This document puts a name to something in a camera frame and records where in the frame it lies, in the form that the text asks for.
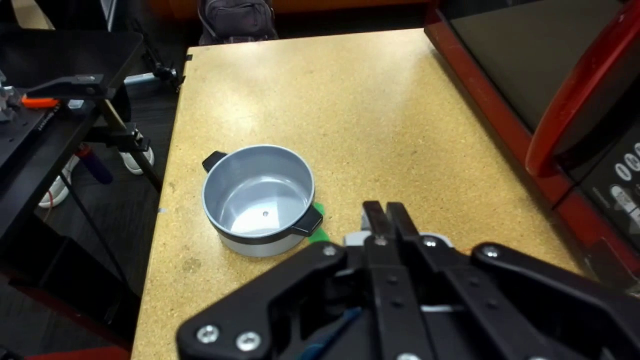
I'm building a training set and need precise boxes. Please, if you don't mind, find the black clamp stand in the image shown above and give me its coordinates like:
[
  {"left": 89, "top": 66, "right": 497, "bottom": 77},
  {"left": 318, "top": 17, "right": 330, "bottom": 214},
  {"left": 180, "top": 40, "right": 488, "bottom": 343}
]
[{"left": 23, "top": 70, "right": 165, "bottom": 196}]

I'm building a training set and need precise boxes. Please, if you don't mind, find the black perforated side table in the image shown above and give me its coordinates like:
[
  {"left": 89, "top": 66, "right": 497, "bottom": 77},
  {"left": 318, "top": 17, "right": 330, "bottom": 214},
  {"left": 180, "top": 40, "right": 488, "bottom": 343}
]
[{"left": 0, "top": 29, "right": 146, "bottom": 249}]

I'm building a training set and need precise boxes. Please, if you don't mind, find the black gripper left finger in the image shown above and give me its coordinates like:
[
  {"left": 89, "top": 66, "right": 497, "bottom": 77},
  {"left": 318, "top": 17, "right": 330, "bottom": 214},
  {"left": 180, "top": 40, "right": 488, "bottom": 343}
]
[{"left": 173, "top": 201, "right": 435, "bottom": 360}]

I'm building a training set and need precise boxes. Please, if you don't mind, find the green tape piece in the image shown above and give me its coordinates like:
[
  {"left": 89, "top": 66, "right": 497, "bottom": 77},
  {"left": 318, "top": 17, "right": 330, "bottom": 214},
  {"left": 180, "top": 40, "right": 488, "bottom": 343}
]
[{"left": 309, "top": 201, "right": 330, "bottom": 245}]

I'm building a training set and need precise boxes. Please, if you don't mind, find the red and black microwave oven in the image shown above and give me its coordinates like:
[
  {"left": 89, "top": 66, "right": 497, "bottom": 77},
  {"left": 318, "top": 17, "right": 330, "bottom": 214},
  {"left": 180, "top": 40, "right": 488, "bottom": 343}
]
[{"left": 422, "top": 0, "right": 640, "bottom": 297}]

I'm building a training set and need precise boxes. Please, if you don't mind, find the grey pot with black handles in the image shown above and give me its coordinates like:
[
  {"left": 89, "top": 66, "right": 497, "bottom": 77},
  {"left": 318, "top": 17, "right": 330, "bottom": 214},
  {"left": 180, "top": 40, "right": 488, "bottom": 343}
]
[{"left": 200, "top": 142, "right": 325, "bottom": 261}]

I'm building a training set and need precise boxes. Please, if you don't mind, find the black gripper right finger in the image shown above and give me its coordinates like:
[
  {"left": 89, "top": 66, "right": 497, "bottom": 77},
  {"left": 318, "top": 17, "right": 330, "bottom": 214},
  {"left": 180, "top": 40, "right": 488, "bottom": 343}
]
[{"left": 385, "top": 201, "right": 640, "bottom": 360}]

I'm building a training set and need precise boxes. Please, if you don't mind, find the dark backpack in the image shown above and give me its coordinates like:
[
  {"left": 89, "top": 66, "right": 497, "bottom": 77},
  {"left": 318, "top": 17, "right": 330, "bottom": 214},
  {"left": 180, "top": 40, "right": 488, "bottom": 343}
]
[{"left": 195, "top": 0, "right": 280, "bottom": 46}]

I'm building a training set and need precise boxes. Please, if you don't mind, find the orange clamp handle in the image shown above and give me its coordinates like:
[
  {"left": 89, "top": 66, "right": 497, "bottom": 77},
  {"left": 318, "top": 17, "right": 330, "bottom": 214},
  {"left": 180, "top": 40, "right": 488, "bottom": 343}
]
[{"left": 17, "top": 94, "right": 61, "bottom": 113}]

